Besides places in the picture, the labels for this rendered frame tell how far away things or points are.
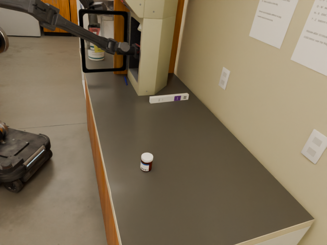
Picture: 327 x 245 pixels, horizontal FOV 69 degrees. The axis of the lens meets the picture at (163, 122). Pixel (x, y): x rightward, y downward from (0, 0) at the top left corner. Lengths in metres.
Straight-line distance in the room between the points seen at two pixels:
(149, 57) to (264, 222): 1.04
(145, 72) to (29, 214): 1.37
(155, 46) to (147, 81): 0.22
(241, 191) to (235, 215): 0.13
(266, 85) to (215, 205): 0.59
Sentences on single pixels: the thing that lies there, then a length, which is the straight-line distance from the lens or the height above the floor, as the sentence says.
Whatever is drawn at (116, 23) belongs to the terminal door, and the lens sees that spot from 1.69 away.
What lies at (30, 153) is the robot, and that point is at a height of 0.24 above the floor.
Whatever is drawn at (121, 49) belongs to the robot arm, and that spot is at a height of 1.22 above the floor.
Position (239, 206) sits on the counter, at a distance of 0.98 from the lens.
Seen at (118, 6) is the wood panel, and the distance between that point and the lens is 1.75.
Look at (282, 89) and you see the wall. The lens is 1.12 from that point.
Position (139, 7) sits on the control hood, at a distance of 1.39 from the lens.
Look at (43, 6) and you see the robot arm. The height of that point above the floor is 1.43.
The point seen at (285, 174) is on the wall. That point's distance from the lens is 1.17.
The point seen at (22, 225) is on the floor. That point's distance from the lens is 2.10.
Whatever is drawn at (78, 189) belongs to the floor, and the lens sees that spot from 2.21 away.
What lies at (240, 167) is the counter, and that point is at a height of 0.94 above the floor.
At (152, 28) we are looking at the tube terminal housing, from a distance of 1.43.
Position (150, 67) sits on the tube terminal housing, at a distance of 1.50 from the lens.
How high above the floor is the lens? 1.64
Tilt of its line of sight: 33 degrees down
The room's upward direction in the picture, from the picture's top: 8 degrees clockwise
